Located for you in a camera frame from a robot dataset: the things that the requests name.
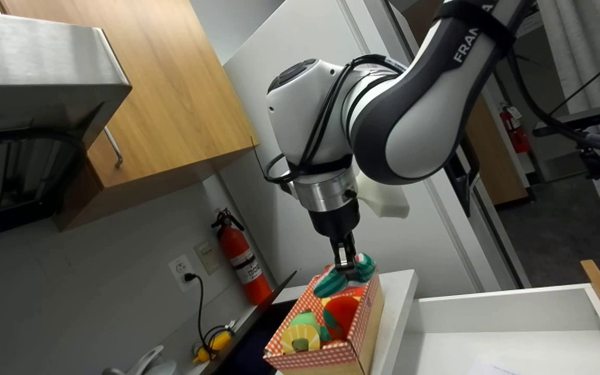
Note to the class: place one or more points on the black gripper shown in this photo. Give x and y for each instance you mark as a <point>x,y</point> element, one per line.
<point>334,220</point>

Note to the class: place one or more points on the white drawer wooden front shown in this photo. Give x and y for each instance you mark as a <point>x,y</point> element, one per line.
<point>522,334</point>

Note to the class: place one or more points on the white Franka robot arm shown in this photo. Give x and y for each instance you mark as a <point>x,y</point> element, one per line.
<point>411,132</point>

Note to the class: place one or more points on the orange plush toy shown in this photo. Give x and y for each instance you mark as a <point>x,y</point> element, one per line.
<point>344,314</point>

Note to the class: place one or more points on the yellow green plush toy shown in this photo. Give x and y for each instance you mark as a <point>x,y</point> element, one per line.
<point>301,334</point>

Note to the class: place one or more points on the red checkered cardboard basket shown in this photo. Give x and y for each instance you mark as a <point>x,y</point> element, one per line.
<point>355,334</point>

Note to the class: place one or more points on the black cooktop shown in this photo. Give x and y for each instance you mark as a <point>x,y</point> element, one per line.
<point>258,334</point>

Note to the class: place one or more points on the small yellow object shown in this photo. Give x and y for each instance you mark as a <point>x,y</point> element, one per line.
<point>220,340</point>

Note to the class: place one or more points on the wooden door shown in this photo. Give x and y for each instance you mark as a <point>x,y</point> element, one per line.
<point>501,174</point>

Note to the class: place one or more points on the small red fire extinguisher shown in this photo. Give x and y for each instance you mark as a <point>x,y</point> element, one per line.
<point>517,132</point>

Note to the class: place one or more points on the tall white refrigerator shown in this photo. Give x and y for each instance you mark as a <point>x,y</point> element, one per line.
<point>301,27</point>

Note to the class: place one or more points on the wooden upper cabinet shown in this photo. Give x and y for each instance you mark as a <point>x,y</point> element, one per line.
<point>176,84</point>

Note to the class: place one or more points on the stainless steel range hood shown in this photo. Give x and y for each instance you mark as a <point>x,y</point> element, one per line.
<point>37,63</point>

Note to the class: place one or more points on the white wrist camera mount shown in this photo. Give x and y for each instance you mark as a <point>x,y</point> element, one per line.
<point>384,198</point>

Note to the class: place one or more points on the white wall switch plate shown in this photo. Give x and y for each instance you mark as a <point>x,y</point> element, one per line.
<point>208,256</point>

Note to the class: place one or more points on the white wall outlet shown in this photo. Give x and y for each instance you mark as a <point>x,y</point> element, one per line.
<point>184,270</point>

